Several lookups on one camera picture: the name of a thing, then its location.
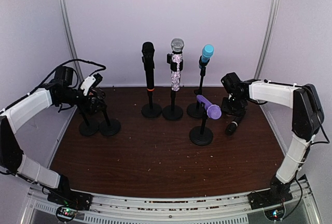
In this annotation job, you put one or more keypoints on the left aluminium corner post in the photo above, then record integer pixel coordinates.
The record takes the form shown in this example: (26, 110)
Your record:
(68, 32)

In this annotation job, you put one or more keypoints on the front aluminium rail frame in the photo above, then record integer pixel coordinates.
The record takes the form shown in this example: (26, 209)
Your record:
(231, 208)

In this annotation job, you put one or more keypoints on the glitter mic silver head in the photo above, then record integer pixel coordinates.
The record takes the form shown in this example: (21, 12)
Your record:
(176, 64)

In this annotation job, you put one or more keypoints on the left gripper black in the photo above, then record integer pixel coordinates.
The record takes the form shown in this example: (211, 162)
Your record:
(91, 110)

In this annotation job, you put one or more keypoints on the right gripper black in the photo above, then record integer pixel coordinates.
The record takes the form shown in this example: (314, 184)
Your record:
(225, 110)

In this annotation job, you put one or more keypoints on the aluminium corner post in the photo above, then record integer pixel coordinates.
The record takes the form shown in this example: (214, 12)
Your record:
(273, 12)
(68, 32)

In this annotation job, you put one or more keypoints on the black stand of purple mic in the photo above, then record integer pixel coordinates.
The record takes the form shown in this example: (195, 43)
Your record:
(201, 135)

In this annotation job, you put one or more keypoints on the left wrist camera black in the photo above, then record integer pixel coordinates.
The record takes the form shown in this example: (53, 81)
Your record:
(97, 78)

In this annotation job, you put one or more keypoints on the purple microphone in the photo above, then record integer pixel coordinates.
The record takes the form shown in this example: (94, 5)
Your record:
(213, 111)

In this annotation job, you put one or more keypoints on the light blue microphone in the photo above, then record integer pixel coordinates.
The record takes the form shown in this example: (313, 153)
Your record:
(207, 53)

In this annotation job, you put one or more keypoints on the right aluminium corner post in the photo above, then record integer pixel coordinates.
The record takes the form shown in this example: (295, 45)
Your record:
(273, 12)

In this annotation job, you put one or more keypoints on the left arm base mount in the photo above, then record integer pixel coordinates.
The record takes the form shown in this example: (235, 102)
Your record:
(70, 206)

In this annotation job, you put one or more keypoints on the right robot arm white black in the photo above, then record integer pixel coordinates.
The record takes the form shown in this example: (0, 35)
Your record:
(307, 120)

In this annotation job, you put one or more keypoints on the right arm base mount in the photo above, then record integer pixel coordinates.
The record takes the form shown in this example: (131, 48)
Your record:
(269, 200)

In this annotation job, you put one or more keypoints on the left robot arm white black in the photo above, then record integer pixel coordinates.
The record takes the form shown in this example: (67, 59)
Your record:
(50, 92)

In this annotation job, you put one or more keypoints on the black stand of glitter mic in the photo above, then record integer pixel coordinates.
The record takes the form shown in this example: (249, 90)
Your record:
(172, 111)

